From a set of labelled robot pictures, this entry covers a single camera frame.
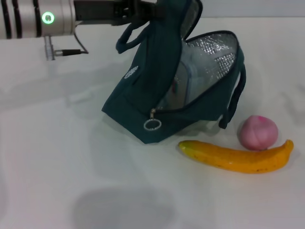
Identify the clear blue-rimmed plastic food container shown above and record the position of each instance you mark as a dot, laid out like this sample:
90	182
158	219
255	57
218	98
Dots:
190	81

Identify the pink peach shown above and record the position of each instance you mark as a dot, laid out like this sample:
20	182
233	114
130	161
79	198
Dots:
258	133

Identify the yellow banana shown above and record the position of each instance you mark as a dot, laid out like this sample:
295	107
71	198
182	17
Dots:
238	162

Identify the white and silver left arm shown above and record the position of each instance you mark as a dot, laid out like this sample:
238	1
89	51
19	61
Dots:
31	19

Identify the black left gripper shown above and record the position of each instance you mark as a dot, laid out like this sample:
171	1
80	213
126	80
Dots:
100	10

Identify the dark teal insulated lunch bag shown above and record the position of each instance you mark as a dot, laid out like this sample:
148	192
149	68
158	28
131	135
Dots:
152	78

